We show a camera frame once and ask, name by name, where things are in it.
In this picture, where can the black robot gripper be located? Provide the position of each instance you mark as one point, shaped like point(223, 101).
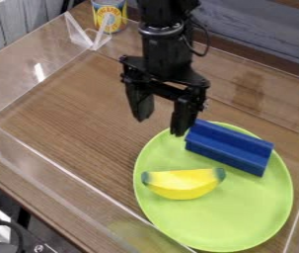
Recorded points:
point(162, 73)

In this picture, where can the yellow toy banana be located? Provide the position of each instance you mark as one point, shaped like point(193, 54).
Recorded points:
point(184, 184)

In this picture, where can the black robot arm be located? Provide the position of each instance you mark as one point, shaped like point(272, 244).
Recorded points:
point(164, 13)

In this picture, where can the green round plate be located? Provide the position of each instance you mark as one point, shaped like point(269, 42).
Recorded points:
point(235, 218)

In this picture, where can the blue foam block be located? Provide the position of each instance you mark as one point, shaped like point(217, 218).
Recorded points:
point(229, 146)

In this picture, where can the yellow labelled tin can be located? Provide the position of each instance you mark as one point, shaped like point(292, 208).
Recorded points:
point(110, 11)

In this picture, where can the black device with knob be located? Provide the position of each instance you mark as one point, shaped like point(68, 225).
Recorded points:
point(29, 243)

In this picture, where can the clear acrylic enclosure wall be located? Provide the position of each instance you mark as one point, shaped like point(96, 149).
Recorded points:
point(70, 138)

